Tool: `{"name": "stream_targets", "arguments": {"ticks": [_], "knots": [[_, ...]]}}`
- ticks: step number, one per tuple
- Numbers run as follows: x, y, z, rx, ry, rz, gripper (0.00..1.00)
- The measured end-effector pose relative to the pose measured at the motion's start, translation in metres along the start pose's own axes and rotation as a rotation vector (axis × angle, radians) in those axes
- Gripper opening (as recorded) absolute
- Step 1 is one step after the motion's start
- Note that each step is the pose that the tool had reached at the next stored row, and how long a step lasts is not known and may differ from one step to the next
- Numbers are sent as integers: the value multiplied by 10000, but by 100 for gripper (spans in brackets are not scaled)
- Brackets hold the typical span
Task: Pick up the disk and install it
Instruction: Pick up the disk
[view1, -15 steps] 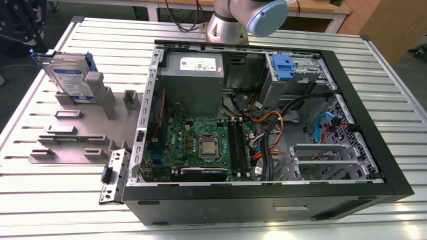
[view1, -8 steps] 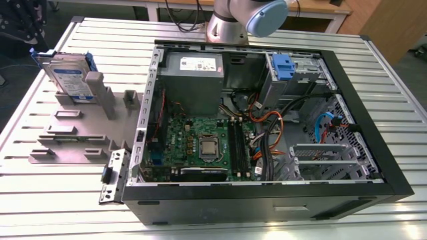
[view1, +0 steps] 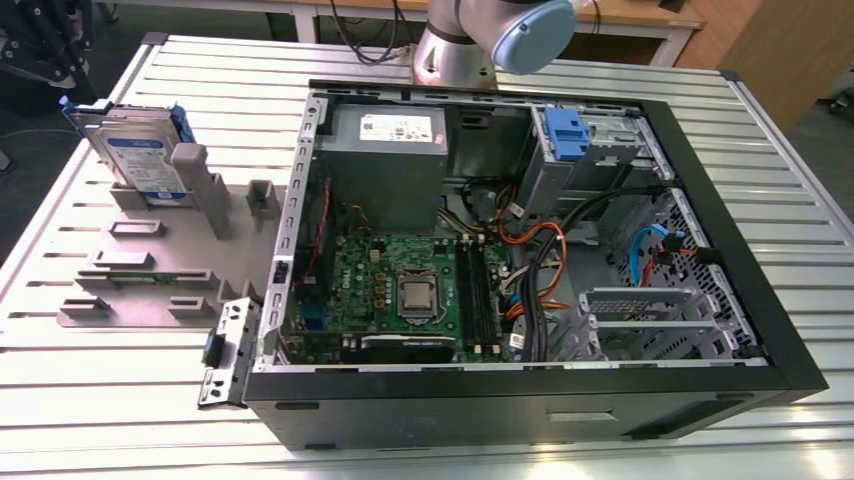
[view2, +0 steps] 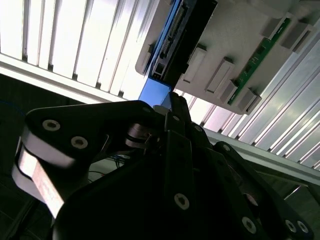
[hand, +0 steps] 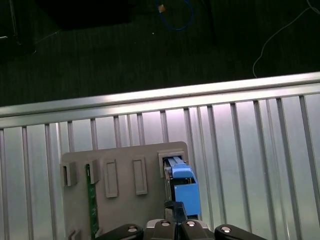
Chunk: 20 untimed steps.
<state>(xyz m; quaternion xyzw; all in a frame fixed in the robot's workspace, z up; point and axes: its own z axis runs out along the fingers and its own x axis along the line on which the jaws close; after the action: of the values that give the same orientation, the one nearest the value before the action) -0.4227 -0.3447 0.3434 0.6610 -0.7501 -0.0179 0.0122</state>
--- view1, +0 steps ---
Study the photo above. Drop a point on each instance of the hard disk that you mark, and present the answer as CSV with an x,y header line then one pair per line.
x,y
136,160

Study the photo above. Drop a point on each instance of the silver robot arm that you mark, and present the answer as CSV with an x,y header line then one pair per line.
x,y
454,60

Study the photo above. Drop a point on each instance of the silver disk bay cage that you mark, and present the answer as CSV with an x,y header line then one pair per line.
x,y
657,324

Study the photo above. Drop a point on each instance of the grey parts rack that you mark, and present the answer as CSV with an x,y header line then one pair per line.
x,y
174,260

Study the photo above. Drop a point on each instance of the green RAM stick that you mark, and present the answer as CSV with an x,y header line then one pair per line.
x,y
143,278

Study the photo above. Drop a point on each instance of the grey power supply unit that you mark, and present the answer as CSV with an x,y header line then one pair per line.
x,y
380,175

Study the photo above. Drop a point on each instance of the green motherboard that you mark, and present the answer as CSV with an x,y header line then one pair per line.
x,y
363,260

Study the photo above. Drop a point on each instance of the silver CPU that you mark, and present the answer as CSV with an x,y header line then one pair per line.
x,y
418,295

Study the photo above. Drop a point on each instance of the CPU socket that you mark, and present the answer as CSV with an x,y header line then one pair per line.
x,y
418,316

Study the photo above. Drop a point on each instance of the blue plastic bay latch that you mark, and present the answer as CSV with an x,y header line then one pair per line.
x,y
566,135

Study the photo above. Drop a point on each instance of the silver optical drive bay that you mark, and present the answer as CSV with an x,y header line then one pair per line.
x,y
554,175

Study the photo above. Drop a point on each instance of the black graphics card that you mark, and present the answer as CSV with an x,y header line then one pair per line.
x,y
400,347

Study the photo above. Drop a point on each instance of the black RAM slot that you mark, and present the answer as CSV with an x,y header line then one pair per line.
x,y
468,295
484,295

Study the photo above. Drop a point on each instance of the black PC case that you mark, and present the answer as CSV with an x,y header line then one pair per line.
x,y
467,415

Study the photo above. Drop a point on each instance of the silver expansion slot bracket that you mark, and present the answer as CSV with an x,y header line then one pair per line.
x,y
230,320

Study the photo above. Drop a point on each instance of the wooden desk white frame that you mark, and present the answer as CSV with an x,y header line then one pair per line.
x,y
667,22

